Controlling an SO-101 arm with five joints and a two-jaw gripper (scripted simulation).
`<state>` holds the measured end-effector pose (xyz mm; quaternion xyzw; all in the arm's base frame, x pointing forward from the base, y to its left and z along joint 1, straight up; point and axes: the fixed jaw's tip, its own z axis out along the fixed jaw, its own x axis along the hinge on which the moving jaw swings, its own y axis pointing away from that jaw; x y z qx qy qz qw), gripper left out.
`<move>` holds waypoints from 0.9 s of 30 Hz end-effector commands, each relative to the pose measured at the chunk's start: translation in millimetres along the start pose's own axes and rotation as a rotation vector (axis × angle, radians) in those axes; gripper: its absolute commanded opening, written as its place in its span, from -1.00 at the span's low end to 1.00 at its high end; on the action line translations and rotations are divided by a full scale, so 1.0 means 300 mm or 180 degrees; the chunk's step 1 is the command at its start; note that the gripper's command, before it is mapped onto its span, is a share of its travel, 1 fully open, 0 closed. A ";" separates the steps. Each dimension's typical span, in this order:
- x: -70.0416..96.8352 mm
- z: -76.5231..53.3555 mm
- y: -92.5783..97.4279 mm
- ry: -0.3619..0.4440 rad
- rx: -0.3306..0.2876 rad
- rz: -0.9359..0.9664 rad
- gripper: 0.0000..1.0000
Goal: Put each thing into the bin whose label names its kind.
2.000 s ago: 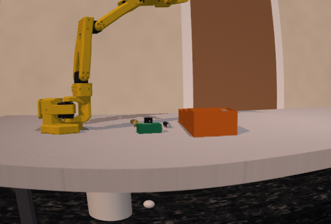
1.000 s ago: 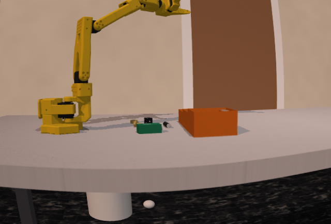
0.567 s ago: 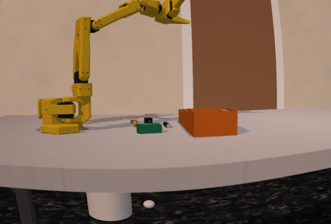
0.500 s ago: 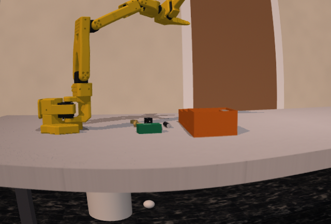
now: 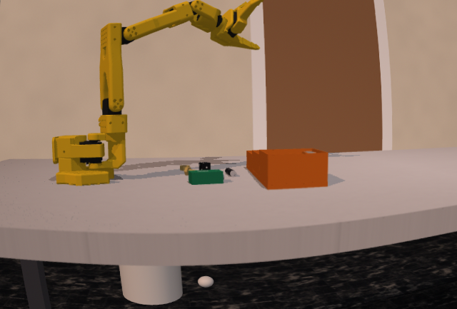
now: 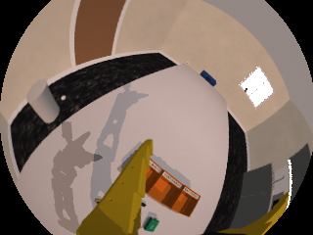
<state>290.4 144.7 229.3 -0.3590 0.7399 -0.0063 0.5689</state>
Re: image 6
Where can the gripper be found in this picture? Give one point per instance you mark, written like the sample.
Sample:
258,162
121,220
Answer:
119,211

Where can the orange labelled storage bins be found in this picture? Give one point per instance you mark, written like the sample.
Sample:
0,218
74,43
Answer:
168,193

